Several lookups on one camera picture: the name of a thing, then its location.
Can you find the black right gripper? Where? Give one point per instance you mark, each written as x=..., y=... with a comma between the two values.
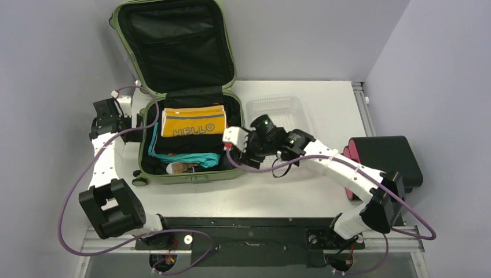
x=250, y=154

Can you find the black folded garment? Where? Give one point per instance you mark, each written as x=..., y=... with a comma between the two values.
x=205, y=143

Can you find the white perforated plastic basket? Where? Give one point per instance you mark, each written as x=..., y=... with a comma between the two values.
x=285, y=110

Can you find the green hard-shell suitcase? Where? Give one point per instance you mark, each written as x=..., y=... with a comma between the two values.
x=181, y=53

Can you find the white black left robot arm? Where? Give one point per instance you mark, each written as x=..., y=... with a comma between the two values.
x=111, y=206

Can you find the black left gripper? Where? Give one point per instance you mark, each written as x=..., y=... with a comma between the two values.
x=134, y=135

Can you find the yellow folded hello towel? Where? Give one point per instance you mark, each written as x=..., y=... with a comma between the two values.
x=193, y=121

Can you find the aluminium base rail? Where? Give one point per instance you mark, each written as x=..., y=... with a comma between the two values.
x=406, y=240

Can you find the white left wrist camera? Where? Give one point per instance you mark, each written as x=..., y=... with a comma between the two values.
x=123, y=103

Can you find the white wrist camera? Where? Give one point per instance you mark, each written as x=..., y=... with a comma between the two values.
x=235, y=137
x=123, y=103

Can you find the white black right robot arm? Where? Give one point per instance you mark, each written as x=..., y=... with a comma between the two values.
x=381, y=193

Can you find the white brown cosmetic palette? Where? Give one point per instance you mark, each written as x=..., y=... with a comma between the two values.
x=180, y=168

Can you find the teal garment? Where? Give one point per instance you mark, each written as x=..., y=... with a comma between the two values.
x=206, y=160

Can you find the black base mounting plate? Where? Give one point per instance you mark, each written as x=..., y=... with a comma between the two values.
x=256, y=242

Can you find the black and pink storage organizer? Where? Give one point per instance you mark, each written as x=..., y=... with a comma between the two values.
x=386, y=153

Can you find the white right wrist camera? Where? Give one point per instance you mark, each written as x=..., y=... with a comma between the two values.
x=235, y=137

